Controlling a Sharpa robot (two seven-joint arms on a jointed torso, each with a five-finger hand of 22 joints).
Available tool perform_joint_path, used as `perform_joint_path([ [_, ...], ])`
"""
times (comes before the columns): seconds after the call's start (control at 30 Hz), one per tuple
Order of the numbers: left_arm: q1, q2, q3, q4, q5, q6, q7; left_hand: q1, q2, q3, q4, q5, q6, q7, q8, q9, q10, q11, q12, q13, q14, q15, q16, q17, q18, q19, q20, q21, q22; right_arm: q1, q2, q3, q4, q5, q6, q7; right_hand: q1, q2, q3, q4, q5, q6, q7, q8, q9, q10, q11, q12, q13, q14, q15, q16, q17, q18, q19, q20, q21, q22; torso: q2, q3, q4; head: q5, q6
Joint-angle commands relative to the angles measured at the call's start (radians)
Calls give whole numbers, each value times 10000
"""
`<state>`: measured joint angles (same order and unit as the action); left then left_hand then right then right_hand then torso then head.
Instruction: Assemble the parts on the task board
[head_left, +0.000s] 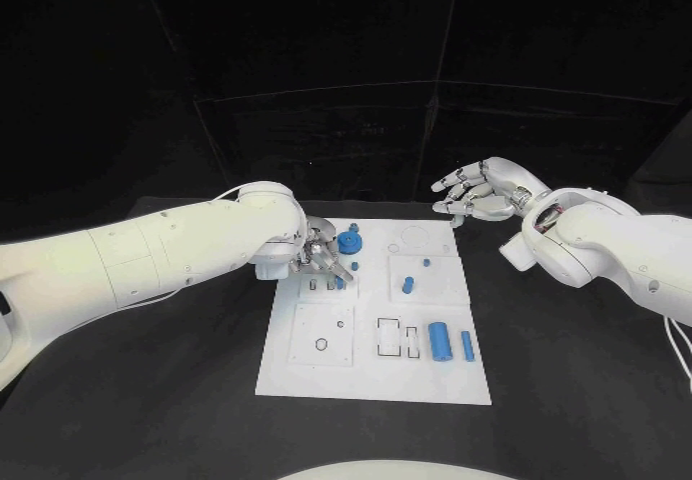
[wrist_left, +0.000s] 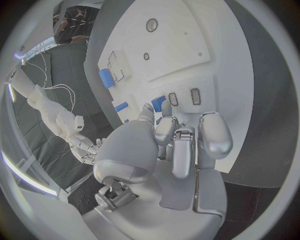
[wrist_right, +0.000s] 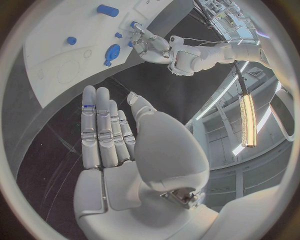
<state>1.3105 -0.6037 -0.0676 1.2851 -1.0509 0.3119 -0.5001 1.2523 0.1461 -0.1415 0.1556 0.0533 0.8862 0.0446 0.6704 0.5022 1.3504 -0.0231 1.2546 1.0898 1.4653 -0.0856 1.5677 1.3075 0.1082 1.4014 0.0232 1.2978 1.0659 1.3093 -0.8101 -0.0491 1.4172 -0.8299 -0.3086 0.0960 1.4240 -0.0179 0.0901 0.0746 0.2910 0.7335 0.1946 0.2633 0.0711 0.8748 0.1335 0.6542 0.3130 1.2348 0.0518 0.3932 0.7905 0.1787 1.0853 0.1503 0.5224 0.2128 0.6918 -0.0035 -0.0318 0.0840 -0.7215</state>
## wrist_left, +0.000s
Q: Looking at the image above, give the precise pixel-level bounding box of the blue block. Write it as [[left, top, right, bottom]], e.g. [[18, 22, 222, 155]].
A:
[[150, 95, 167, 113]]

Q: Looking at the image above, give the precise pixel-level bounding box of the white cable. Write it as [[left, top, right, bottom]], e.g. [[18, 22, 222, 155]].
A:
[[43, 83, 77, 113], [24, 48, 54, 89]]

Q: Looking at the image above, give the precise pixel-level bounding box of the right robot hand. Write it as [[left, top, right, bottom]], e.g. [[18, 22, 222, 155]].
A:
[[66, 133, 107, 166]]

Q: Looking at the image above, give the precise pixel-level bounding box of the white task board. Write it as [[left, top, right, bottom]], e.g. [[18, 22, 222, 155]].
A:
[[96, 0, 255, 174]]

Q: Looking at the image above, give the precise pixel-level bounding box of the person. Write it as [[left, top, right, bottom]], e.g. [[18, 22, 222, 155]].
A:
[[52, 5, 101, 45]]

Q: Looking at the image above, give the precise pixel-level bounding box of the blue peg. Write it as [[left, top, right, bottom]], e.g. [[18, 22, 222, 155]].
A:
[[113, 101, 129, 113]]

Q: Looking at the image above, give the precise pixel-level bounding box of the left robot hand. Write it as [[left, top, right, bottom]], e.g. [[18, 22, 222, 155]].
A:
[[81, 100, 235, 240]]

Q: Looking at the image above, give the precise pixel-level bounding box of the large blue cylinder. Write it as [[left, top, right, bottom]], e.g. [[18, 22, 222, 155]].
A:
[[98, 68, 116, 90]]

